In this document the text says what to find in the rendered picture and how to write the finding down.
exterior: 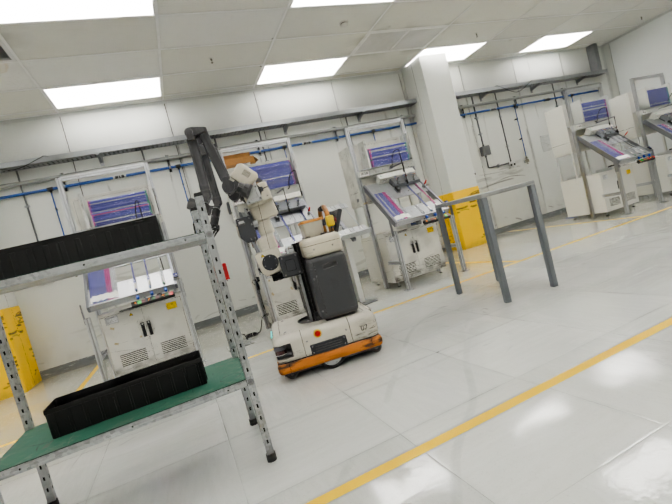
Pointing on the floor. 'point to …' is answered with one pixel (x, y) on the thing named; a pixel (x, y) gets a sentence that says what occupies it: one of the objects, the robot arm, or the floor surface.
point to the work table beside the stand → (496, 237)
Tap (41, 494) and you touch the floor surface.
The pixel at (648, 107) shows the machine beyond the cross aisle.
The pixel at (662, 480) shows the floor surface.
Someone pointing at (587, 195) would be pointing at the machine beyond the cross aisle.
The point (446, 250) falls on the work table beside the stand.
